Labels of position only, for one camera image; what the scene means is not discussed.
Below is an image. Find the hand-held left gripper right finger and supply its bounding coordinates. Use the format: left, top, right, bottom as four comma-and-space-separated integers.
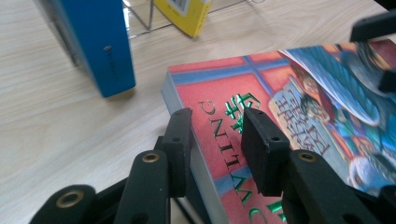
240, 106, 291, 198

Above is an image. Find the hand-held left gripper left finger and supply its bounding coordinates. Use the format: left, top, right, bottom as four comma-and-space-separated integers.
161, 106, 193, 199

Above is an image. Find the red book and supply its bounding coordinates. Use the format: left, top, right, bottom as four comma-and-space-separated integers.
160, 38, 396, 224

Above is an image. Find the yellow book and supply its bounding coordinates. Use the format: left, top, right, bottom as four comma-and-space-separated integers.
152, 0, 215, 39

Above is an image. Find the clear acrylic book rack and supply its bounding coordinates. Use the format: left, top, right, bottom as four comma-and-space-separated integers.
121, 0, 266, 40

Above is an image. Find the blue book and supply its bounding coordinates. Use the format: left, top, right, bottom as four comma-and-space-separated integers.
32, 0, 137, 99

